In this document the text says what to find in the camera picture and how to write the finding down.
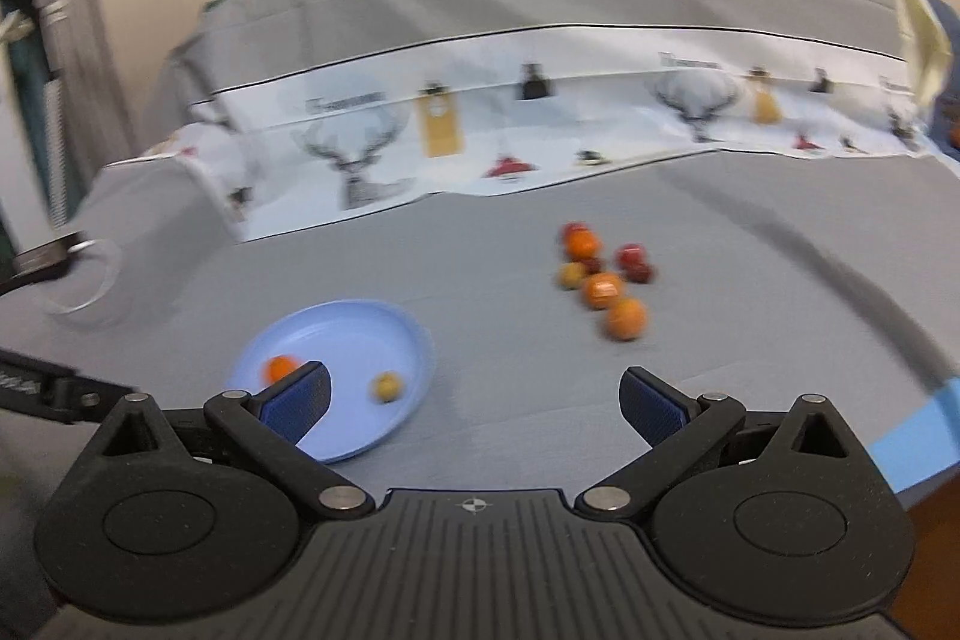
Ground light blue plate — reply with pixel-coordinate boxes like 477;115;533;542
229;299;437;465

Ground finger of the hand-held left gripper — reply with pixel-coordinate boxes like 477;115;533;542
0;347;143;425

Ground grey curtain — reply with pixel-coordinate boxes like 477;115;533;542
30;0;140;221

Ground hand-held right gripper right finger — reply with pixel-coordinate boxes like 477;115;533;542
574;368;893;519

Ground white charging cable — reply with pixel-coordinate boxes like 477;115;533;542
45;235;125;319

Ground light blue strip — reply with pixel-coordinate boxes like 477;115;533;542
870;377;960;506

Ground grey printed bedsheet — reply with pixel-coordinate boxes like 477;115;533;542
0;0;960;513

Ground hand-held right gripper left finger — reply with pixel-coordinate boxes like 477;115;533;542
66;361;374;519

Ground plastic-wrapped orange mandarin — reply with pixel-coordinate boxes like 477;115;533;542
583;272;626;311
606;299;648;341

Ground white patterned pole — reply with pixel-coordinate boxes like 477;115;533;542
41;0;72;229

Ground cream cloth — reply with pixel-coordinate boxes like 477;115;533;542
889;0;953;109

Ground teal curtain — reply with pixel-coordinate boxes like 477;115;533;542
0;0;53;251

